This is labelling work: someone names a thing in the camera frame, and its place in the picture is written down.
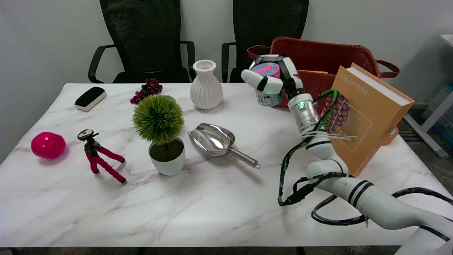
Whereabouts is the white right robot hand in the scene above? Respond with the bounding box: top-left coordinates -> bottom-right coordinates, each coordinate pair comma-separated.
241,54 -> 305,100

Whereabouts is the pink gum jar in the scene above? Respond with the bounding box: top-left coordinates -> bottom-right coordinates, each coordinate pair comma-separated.
252,62 -> 283,107

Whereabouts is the red woven basket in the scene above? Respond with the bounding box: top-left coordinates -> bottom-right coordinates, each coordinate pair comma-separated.
247,36 -> 400,114

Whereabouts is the black mesh office chair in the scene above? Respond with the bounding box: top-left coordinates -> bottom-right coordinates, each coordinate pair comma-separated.
88,0 -> 196,84
222,0 -> 310,83

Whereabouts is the white ribbed vase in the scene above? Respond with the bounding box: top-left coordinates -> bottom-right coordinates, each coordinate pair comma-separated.
190,59 -> 224,110

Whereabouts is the silver metal scoop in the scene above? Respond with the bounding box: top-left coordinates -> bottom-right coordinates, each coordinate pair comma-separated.
187,123 -> 262,169

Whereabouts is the orange pineapple book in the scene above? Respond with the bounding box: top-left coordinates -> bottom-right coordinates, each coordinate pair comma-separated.
320,63 -> 415,177

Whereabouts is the green ball plant white pot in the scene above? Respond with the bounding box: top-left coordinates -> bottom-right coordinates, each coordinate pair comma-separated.
132,95 -> 187,176

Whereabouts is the purple grape bunch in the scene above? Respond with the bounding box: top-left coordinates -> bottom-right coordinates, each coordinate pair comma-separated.
130,78 -> 164,104

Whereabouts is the brown tape roll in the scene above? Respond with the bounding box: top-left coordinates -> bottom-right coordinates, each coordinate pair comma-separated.
380,127 -> 400,146

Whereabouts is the white side desk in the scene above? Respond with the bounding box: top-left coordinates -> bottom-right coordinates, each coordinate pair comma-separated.
403,34 -> 453,159

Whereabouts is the black white board eraser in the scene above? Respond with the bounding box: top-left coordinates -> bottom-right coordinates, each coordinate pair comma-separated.
74,86 -> 107,112

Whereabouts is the red flexible mini tripod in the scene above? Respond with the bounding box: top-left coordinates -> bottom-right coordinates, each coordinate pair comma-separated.
77,129 -> 127,185

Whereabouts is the magenta round ball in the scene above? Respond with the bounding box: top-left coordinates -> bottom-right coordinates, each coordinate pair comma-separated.
30,131 -> 67,159

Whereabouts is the green black cable bundle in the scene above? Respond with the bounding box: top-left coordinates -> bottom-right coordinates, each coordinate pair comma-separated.
277,89 -> 345,207

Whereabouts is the black loop cable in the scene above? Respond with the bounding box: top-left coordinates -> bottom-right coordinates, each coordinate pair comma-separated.
311,187 -> 453,226

